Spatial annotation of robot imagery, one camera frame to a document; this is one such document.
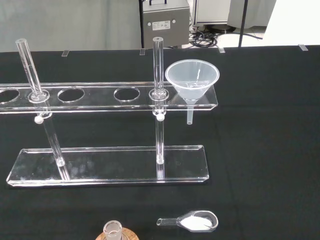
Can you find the round-bottom glass flask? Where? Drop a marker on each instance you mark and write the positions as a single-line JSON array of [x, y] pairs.
[[112, 230]]

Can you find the white board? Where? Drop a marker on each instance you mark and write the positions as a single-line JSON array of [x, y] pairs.
[[295, 22]]

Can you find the black tripod pole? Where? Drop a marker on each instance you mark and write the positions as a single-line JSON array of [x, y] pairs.
[[243, 22]]

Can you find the clear cloth clip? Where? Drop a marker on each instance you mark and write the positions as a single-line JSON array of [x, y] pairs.
[[221, 50], [304, 47], [64, 53], [142, 51]]

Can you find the glass weighing funnel with powder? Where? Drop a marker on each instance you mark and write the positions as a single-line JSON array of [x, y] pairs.
[[195, 222]]

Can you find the clear acrylic funnel stand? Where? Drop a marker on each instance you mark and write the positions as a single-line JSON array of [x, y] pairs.
[[125, 165]]

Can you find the pale metal cabinet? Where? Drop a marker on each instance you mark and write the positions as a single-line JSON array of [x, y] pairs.
[[212, 11]]

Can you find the grey equipment case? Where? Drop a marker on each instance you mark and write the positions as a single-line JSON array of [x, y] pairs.
[[165, 15]]

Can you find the black cloth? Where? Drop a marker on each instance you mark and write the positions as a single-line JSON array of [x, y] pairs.
[[262, 150]]

